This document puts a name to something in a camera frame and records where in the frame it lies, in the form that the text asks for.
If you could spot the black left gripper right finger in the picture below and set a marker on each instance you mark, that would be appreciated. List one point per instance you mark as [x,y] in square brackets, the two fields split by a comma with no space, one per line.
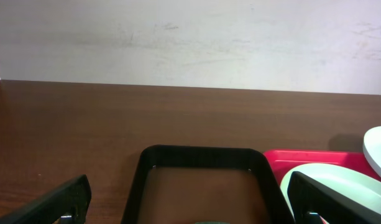
[312,201]

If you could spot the light blue plate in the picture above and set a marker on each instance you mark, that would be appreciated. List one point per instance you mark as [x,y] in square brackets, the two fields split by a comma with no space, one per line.
[372,148]

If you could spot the black shallow sponge tray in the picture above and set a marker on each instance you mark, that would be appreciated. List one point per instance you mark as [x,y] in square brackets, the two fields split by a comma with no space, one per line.
[208,158]

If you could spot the light green plate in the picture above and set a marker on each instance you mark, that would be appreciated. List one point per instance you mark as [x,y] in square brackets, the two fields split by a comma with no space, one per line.
[352,184]

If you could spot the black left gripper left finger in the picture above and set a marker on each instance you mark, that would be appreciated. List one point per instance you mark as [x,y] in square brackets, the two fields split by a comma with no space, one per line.
[68,203]

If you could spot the red plastic tray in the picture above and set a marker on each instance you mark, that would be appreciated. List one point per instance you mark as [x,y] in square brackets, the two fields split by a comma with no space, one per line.
[281,161]

